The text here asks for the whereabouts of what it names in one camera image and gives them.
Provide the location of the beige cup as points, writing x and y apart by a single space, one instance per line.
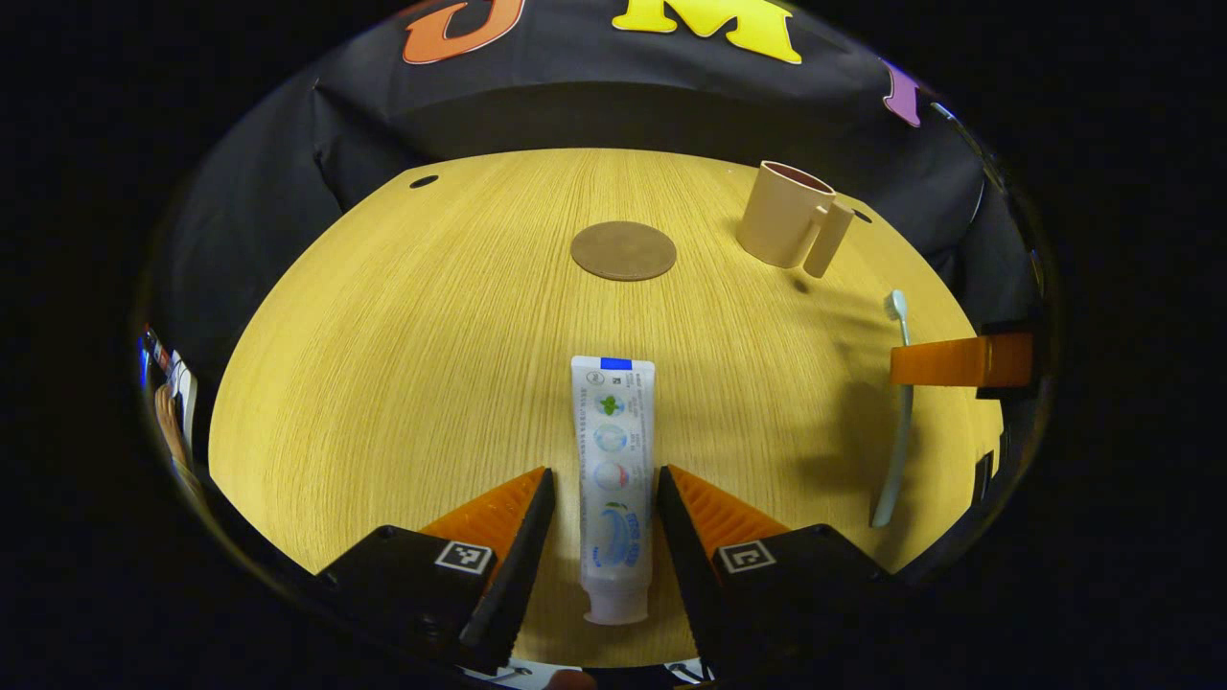
781 216

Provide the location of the black backdrop cloth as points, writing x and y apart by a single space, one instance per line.
575 105

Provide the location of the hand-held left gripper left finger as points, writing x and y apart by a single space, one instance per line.
522 556

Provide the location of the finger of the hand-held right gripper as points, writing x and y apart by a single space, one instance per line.
949 362

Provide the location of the white toothbrush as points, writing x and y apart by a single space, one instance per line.
901 431

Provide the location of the white toothpaste tube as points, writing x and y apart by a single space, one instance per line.
613 460

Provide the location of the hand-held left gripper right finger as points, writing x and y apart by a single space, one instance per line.
685 556

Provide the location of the round brown coaster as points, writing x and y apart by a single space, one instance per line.
623 251

